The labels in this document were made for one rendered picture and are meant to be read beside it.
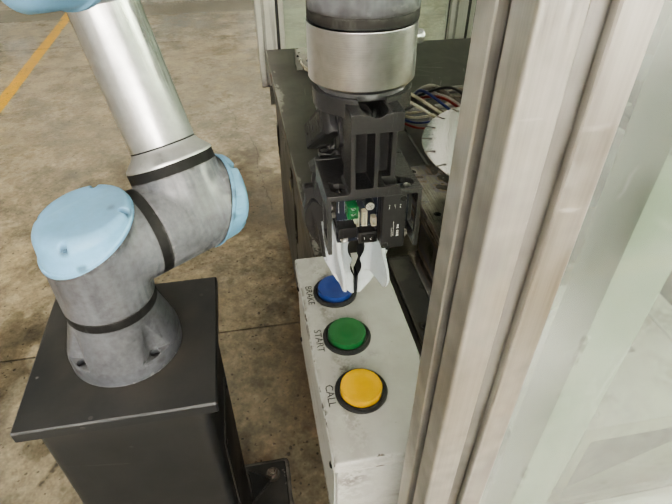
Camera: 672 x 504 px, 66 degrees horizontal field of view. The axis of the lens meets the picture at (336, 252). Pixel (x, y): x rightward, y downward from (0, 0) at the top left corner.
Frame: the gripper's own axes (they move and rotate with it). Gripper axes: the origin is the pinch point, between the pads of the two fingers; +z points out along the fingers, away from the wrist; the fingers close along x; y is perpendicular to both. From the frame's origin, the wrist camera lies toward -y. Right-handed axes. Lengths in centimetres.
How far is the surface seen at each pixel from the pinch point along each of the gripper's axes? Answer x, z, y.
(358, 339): 0.2, 7.0, 2.0
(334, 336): -2.2, 7.0, 1.2
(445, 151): 19.5, 2.3, -27.5
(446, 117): 23.6, 2.1, -38.6
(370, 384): 0.1, 7.2, 7.7
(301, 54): 9, 16, -120
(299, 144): 2, 21, -73
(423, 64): 47, 21, -119
